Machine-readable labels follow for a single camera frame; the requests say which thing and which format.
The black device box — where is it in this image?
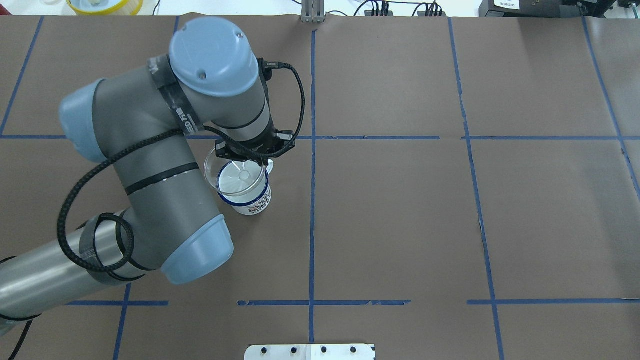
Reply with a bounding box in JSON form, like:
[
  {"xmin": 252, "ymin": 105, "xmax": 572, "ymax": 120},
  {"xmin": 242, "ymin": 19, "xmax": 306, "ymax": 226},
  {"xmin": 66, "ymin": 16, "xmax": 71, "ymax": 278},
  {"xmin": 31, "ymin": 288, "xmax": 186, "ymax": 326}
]
[{"xmin": 478, "ymin": 0, "xmax": 615, "ymax": 19}]

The black cable hub right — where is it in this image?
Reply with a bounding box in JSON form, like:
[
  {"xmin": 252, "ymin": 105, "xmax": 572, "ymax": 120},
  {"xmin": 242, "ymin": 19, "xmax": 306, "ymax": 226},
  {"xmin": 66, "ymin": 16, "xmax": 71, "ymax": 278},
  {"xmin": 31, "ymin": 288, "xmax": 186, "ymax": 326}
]
[{"xmin": 411, "ymin": 0, "xmax": 447, "ymax": 18}]

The clear glass funnel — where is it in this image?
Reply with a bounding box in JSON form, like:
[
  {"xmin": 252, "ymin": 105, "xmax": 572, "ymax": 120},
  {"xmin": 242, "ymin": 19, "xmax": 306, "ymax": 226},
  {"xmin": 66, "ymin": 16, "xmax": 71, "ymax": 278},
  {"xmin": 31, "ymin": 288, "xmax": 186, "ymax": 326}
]
[{"xmin": 203, "ymin": 148, "xmax": 271, "ymax": 198}]

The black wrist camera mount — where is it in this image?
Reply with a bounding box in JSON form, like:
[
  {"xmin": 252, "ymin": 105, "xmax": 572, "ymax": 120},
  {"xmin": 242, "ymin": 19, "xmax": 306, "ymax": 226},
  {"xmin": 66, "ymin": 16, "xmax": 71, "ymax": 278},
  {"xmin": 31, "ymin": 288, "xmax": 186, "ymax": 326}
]
[{"xmin": 206, "ymin": 127, "xmax": 295, "ymax": 164}]

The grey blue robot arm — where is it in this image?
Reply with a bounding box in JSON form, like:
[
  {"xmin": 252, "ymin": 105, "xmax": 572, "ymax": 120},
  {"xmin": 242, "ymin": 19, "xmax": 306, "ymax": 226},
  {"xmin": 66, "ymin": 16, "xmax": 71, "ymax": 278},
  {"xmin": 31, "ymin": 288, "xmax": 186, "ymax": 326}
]
[{"xmin": 1, "ymin": 16, "xmax": 298, "ymax": 335}]

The black cable hub left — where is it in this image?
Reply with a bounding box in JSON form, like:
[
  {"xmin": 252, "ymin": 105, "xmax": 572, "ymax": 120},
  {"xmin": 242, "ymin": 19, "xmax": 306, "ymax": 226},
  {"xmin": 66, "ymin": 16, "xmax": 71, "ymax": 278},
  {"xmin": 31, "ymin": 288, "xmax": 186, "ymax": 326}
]
[{"xmin": 354, "ymin": 0, "xmax": 393, "ymax": 18}]

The brown paper table cover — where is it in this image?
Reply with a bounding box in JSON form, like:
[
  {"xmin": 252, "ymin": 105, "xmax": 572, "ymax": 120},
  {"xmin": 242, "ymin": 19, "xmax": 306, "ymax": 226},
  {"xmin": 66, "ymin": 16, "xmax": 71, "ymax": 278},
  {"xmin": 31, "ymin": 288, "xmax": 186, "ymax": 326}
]
[{"xmin": 18, "ymin": 14, "xmax": 639, "ymax": 360}]

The white enamel mug blue rim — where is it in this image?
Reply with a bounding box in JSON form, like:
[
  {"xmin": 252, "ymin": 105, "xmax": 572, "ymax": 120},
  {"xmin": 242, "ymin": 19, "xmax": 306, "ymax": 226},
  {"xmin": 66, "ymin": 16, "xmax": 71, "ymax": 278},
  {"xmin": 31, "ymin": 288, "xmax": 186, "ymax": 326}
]
[{"xmin": 217, "ymin": 159, "xmax": 274, "ymax": 216}]

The white metal base plate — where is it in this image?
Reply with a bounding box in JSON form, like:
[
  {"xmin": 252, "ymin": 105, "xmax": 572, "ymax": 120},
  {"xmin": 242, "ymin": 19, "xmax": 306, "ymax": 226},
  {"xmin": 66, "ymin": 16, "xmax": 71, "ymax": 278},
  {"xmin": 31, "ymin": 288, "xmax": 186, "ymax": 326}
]
[{"xmin": 244, "ymin": 343, "xmax": 377, "ymax": 360}]

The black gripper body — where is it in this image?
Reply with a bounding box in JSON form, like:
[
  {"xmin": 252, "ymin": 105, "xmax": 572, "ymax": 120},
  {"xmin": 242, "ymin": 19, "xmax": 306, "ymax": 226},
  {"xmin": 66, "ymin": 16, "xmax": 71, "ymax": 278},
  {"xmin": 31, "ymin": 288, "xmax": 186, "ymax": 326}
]
[{"xmin": 235, "ymin": 131, "xmax": 282, "ymax": 166}]

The black cable hub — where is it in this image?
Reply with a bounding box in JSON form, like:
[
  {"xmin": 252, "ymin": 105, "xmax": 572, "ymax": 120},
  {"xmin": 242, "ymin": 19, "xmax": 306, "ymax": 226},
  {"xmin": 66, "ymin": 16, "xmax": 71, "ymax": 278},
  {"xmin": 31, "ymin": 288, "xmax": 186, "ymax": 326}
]
[
  {"xmin": 354, "ymin": 0, "xmax": 393, "ymax": 18},
  {"xmin": 411, "ymin": 0, "xmax": 447, "ymax": 18}
]

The yellow rimmed round bowl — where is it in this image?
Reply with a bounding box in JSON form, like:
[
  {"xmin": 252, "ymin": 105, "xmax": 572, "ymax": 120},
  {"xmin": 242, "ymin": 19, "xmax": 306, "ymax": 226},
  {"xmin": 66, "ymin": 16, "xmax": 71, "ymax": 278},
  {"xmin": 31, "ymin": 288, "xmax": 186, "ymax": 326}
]
[{"xmin": 66, "ymin": 0, "xmax": 144, "ymax": 16}]

